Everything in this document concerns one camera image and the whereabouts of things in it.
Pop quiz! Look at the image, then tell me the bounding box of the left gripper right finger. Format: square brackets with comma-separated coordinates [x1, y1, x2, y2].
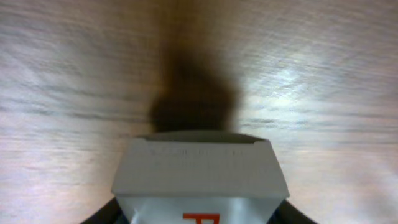
[267, 200, 317, 224]

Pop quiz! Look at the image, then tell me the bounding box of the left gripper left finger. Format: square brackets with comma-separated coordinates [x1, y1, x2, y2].
[82, 197, 129, 224]

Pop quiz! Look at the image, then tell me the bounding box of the white Panadol box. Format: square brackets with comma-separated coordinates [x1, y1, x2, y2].
[111, 131, 289, 223]

